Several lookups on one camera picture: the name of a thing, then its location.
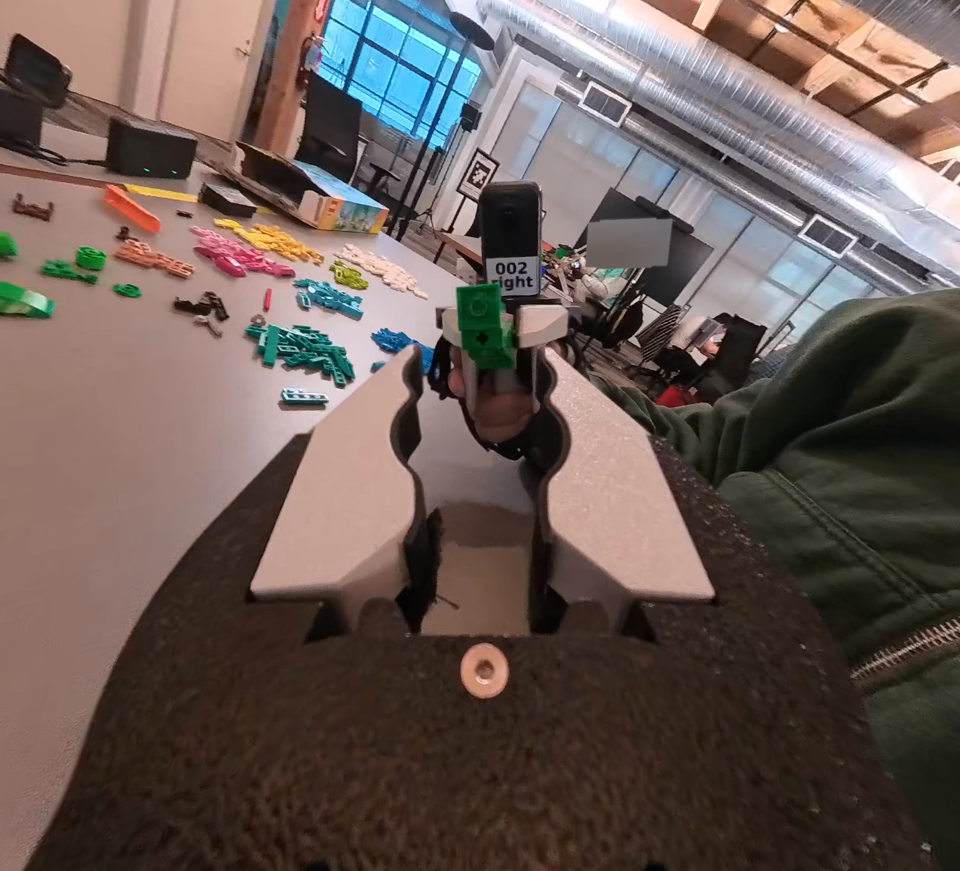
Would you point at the black charger box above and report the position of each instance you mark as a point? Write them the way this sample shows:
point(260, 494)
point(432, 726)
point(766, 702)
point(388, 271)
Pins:
point(150, 147)

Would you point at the green lego brick assembly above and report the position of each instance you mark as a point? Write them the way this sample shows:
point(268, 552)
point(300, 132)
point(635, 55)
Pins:
point(484, 331)

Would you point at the pile of yellow lego pieces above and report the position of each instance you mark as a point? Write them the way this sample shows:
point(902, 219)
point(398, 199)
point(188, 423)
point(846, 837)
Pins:
point(274, 241)

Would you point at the green curved lego piece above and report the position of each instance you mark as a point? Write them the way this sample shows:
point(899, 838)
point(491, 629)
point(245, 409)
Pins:
point(6, 245)

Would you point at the pile of blue lego pieces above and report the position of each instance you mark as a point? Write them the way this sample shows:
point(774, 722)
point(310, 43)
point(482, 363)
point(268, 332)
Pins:
point(397, 342)

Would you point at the black open case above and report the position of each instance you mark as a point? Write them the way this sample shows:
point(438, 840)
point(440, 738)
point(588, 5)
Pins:
point(30, 76)

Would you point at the green round lego piece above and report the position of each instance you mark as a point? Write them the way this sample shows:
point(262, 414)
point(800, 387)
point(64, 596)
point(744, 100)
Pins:
point(90, 257)

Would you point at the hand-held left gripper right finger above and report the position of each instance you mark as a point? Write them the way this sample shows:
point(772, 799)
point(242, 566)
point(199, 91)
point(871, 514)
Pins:
point(622, 511)

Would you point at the black computer monitor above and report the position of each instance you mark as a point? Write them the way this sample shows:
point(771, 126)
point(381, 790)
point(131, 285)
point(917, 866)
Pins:
point(330, 128)

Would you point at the teal lego plate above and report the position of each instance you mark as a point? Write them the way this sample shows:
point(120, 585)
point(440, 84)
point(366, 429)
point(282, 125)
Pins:
point(304, 398)

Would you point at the red fire extinguisher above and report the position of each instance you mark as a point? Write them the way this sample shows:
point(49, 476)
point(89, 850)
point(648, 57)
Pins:
point(305, 61)

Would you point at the black wall speaker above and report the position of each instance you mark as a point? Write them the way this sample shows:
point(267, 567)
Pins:
point(470, 117)

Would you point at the cluster of black lego pieces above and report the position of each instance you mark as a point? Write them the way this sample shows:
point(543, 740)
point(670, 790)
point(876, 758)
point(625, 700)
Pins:
point(202, 305)

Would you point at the small black box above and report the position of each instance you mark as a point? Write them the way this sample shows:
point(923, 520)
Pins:
point(229, 198)

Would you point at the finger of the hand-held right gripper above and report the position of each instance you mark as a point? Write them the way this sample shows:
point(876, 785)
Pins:
point(544, 323)
point(452, 327)

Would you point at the black television screen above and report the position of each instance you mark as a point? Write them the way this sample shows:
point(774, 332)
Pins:
point(690, 271)

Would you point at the pile of turquoise lego pieces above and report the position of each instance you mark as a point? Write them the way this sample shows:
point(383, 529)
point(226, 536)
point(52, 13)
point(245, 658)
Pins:
point(330, 297)

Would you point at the cluster of green lego pieces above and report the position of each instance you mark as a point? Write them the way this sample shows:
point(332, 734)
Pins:
point(67, 272)

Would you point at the large green sloped lego piece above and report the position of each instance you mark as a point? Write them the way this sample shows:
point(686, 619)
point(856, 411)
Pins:
point(22, 302)

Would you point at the framed marker poster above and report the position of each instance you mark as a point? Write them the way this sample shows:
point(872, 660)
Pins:
point(478, 173)

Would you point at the pile of lime lego pieces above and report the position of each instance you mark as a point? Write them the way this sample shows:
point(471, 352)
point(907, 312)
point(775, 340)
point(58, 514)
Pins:
point(349, 276)

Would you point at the yellow tape strip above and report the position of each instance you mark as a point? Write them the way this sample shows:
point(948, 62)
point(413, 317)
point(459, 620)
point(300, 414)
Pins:
point(161, 192)

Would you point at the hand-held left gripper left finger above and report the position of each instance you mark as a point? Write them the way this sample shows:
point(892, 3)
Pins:
point(337, 496)

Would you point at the small green lego plate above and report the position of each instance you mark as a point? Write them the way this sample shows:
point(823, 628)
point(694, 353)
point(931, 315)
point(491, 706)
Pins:
point(127, 290)

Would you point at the lego set cardboard box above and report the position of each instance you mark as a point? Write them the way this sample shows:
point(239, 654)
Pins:
point(330, 200)

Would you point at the brown lego piece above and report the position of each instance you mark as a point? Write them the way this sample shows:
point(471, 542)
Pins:
point(31, 209)

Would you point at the white door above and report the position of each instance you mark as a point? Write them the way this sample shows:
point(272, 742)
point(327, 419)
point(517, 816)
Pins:
point(154, 38)
point(225, 23)

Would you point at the pile of teal lego pieces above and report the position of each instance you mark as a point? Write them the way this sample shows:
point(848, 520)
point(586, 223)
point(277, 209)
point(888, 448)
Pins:
point(300, 353)

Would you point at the orange brick separator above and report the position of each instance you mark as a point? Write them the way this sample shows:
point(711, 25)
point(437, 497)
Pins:
point(133, 209)

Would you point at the pile of coral lego pieces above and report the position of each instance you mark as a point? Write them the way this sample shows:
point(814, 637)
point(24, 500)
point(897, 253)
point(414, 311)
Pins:
point(154, 260)

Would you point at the pile of white lego pieces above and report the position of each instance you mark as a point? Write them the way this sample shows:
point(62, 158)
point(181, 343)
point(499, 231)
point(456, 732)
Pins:
point(382, 271)

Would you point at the person's right forearm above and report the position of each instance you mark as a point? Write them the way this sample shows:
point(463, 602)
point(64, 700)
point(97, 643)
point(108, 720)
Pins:
point(675, 421)

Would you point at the black floor lamp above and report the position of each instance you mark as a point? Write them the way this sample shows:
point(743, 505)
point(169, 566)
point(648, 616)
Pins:
point(472, 31)

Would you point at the pile of pink lego pieces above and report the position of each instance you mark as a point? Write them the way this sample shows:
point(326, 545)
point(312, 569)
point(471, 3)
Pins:
point(236, 256)

